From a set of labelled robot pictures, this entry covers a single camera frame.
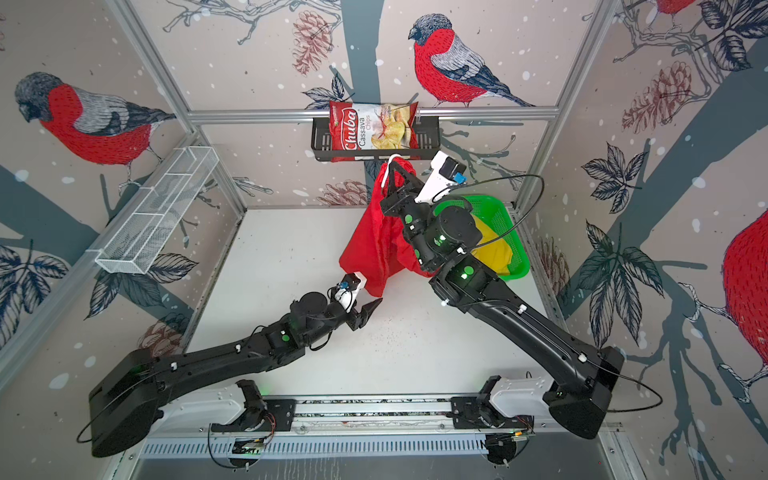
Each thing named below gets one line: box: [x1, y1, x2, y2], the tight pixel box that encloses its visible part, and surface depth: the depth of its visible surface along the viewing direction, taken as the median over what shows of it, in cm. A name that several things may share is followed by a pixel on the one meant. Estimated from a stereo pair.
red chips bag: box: [330, 101, 419, 163], surface depth 90 cm
